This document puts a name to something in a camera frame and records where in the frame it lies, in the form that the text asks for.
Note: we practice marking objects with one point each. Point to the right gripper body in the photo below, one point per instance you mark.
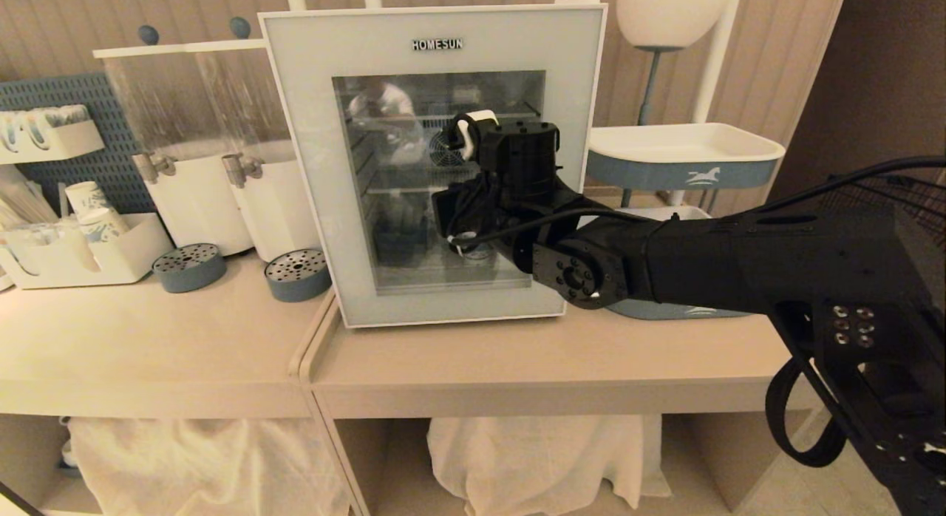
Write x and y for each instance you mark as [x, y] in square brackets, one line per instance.
[464, 211]

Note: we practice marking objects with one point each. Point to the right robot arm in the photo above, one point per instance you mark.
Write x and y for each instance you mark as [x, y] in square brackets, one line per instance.
[739, 261]

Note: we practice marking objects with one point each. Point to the white glass-door mini fridge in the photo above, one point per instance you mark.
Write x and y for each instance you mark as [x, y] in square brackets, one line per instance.
[310, 205]

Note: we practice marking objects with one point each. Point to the printed paper cup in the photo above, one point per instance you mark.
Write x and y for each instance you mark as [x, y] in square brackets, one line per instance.
[103, 224]
[85, 197]

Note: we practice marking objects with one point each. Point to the white pegboard cup shelf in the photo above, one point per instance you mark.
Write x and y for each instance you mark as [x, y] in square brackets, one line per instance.
[55, 140]

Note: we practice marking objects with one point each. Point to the round blue drip tray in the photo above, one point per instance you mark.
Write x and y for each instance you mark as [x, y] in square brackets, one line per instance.
[188, 268]
[297, 276]

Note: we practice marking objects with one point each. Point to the beige shelf table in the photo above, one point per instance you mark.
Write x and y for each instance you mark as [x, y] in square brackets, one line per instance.
[554, 368]
[148, 353]

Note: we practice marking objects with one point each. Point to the clear drink dispenser white base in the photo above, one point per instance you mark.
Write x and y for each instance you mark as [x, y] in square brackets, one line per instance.
[170, 198]
[277, 205]

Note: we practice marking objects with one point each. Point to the white cloth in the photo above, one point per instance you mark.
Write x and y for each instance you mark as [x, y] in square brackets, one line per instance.
[199, 464]
[539, 464]

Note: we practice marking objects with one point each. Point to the white dispenser lid blue knob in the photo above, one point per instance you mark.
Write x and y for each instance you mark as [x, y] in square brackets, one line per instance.
[148, 49]
[236, 43]

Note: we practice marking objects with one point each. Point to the white globe lamp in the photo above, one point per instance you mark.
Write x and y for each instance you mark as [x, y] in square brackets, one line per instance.
[669, 13]

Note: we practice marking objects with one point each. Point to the white counter organiser tray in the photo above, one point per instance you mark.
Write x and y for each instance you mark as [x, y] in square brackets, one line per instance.
[118, 253]

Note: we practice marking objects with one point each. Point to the blue pegboard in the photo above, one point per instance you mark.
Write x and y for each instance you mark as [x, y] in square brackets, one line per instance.
[74, 91]

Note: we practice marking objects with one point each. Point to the white cart post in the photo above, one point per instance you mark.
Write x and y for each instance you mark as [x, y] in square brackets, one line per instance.
[717, 58]

